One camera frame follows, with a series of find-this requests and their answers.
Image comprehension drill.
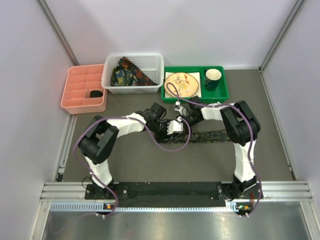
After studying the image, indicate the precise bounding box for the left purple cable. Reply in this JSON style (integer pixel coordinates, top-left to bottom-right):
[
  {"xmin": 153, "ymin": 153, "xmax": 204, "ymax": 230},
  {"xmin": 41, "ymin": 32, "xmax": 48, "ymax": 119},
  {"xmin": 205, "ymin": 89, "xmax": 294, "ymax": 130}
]
[{"xmin": 72, "ymin": 116, "xmax": 192, "ymax": 217}]

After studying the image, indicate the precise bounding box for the dark orange leaf tie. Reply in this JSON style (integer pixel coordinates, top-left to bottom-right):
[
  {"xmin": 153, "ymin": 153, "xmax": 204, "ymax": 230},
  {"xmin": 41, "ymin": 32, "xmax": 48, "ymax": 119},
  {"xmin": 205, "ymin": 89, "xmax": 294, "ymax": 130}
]
[{"xmin": 118, "ymin": 56, "xmax": 157, "ymax": 86}]

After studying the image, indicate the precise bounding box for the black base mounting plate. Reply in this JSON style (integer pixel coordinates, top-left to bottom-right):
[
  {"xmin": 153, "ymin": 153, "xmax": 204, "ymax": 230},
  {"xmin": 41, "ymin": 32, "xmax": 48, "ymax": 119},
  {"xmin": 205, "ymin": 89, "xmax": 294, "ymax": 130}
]
[{"xmin": 84, "ymin": 181, "xmax": 264, "ymax": 208}]

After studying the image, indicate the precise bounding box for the green plastic tray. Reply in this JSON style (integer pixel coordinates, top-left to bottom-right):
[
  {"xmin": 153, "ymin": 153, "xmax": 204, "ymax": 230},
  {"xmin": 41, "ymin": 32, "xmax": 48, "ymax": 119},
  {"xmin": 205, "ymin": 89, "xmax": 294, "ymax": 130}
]
[{"xmin": 164, "ymin": 65, "xmax": 229, "ymax": 104}]

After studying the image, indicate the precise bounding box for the pink divided organizer box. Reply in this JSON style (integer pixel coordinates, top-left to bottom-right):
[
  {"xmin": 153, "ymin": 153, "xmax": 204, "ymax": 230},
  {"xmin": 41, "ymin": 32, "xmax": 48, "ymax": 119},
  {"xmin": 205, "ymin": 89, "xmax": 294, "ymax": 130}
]
[{"xmin": 60, "ymin": 64, "xmax": 108, "ymax": 115}]

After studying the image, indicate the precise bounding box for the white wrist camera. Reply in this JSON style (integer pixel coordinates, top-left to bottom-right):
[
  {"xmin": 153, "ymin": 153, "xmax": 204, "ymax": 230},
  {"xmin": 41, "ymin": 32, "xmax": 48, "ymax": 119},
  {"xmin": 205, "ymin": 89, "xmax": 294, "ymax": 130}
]
[
  {"xmin": 174, "ymin": 101, "xmax": 188, "ymax": 116},
  {"xmin": 167, "ymin": 116, "xmax": 184, "ymax": 135}
]

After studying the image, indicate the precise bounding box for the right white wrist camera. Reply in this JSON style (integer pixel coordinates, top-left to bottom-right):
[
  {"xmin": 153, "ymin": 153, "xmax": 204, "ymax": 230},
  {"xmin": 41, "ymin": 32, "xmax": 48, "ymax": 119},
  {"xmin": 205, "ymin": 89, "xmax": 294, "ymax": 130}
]
[{"xmin": 174, "ymin": 101, "xmax": 188, "ymax": 116}]

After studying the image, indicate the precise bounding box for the white perforated plastic basket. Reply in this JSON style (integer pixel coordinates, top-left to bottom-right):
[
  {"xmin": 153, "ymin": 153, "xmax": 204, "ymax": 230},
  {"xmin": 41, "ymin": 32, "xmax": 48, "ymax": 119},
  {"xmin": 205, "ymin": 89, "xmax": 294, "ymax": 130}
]
[{"xmin": 101, "ymin": 53, "xmax": 165, "ymax": 94}]

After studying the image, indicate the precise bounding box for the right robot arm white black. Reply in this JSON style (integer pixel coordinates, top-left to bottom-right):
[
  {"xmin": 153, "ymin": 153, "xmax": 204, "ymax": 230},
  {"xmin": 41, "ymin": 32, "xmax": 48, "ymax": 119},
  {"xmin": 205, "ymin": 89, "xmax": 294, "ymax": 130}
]
[{"xmin": 184, "ymin": 97, "xmax": 261, "ymax": 201}]

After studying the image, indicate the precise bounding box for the blue yellow floral tie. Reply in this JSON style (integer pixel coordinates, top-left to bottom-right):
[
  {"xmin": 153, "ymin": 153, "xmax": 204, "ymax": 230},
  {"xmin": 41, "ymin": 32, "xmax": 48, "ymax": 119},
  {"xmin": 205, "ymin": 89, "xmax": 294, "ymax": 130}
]
[{"xmin": 110, "ymin": 66, "xmax": 139, "ymax": 87}]

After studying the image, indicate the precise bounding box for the right aluminium corner post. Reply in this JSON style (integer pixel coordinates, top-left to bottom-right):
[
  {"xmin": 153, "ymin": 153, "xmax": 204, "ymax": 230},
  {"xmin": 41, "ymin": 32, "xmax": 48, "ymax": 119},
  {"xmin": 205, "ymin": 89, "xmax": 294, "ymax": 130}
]
[{"xmin": 258, "ymin": 0, "xmax": 306, "ymax": 73}]

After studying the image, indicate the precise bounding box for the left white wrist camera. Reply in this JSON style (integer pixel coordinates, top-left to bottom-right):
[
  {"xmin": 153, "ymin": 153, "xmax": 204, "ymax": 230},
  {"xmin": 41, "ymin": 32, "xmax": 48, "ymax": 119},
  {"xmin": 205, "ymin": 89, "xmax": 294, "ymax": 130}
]
[{"xmin": 167, "ymin": 116, "xmax": 184, "ymax": 135}]

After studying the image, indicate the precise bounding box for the left aluminium corner post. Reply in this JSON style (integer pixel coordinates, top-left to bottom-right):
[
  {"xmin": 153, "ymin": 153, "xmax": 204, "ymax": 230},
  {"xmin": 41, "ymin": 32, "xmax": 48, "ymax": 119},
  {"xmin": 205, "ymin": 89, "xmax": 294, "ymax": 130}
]
[{"xmin": 36, "ymin": 0, "xmax": 80, "ymax": 66}]

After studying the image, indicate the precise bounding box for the rolled black tie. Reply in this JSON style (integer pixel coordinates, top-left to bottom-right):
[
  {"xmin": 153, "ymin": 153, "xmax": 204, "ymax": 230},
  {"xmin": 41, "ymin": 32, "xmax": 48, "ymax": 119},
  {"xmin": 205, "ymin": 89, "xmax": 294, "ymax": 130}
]
[{"xmin": 89, "ymin": 90, "xmax": 103, "ymax": 98}]

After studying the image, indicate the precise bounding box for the white paper napkin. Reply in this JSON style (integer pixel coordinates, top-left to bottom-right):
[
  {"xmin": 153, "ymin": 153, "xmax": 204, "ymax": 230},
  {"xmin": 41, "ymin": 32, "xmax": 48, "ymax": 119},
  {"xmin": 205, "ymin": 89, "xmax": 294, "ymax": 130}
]
[{"xmin": 165, "ymin": 71, "xmax": 202, "ymax": 98}]

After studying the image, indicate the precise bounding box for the aluminium frame rail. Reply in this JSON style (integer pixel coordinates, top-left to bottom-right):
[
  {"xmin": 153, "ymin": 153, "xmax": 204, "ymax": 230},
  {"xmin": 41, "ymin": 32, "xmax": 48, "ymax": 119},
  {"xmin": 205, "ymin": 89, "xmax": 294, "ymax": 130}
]
[{"xmin": 40, "ymin": 181, "xmax": 313, "ymax": 202}]

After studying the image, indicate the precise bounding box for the purple cable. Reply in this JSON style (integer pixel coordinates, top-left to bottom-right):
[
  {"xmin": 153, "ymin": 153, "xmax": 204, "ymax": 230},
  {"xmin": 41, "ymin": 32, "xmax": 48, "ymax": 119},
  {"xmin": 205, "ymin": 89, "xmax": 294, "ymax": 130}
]
[
  {"xmin": 166, "ymin": 82, "xmax": 263, "ymax": 218},
  {"xmin": 72, "ymin": 116, "xmax": 192, "ymax": 217}
]

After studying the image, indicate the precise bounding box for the beige floral plate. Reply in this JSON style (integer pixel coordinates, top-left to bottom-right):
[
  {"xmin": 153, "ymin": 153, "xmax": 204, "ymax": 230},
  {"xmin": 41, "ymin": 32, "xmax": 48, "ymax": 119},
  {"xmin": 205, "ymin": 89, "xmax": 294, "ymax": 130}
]
[{"xmin": 164, "ymin": 72, "xmax": 201, "ymax": 98}]

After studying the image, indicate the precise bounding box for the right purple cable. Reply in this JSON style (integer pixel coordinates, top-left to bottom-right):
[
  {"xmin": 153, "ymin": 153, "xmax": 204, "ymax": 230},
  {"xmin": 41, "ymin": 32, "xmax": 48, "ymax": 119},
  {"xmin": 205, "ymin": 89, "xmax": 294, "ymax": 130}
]
[{"xmin": 166, "ymin": 82, "xmax": 263, "ymax": 218}]

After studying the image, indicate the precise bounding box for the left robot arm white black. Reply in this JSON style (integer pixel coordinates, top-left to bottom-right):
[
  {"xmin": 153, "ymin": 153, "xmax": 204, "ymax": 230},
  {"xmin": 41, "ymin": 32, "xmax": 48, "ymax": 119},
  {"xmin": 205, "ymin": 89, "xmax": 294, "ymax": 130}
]
[{"xmin": 78, "ymin": 103, "xmax": 174, "ymax": 199}]

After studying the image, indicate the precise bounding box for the white slotted cable duct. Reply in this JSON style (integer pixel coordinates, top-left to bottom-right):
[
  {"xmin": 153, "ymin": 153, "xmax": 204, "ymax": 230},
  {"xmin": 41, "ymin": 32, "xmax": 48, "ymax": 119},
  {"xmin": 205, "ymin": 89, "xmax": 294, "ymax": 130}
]
[{"xmin": 50, "ymin": 202, "xmax": 239, "ymax": 213}]

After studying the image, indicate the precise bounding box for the dark green mug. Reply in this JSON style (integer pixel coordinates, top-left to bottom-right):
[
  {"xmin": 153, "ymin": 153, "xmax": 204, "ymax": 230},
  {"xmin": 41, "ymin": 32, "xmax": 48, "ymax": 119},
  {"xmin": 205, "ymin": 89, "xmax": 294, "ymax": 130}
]
[{"xmin": 205, "ymin": 69, "xmax": 222, "ymax": 91}]

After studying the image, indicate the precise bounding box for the green floral tie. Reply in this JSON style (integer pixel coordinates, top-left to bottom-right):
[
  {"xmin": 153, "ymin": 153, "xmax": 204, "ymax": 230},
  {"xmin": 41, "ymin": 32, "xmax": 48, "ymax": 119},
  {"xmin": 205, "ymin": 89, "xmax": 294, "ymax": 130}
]
[{"xmin": 158, "ymin": 130, "xmax": 231, "ymax": 144}]

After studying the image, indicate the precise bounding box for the aluminium corner post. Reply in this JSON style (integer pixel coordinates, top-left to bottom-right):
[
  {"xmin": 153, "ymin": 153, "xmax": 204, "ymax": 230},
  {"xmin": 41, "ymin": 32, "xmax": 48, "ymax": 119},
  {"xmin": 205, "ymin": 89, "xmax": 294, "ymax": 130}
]
[
  {"xmin": 258, "ymin": 0, "xmax": 306, "ymax": 73},
  {"xmin": 36, "ymin": 0, "xmax": 80, "ymax": 66}
]

